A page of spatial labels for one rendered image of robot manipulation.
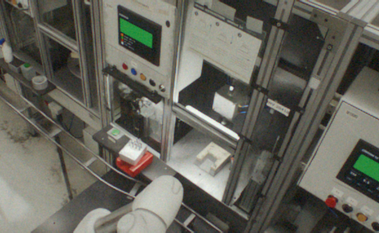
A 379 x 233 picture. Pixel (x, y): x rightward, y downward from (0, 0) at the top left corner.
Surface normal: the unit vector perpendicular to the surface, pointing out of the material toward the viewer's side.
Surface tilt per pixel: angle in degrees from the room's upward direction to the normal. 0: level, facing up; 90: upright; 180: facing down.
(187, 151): 0
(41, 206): 0
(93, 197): 0
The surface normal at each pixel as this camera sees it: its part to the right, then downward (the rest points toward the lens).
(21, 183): 0.11, -0.72
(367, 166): -0.61, 0.50
